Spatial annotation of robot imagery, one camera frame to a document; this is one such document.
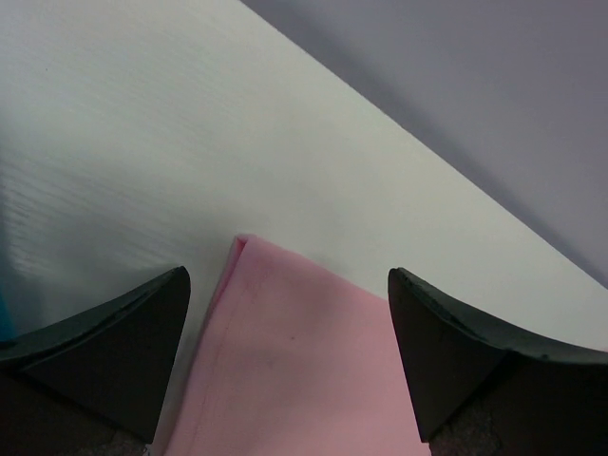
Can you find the pink t shirt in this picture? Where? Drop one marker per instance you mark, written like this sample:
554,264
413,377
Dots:
280,356

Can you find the teal folded t shirt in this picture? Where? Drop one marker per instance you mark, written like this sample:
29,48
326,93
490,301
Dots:
7,331

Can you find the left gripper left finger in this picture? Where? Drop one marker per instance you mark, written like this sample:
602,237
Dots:
98,373

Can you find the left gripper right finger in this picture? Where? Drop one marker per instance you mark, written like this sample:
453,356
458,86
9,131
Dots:
474,378

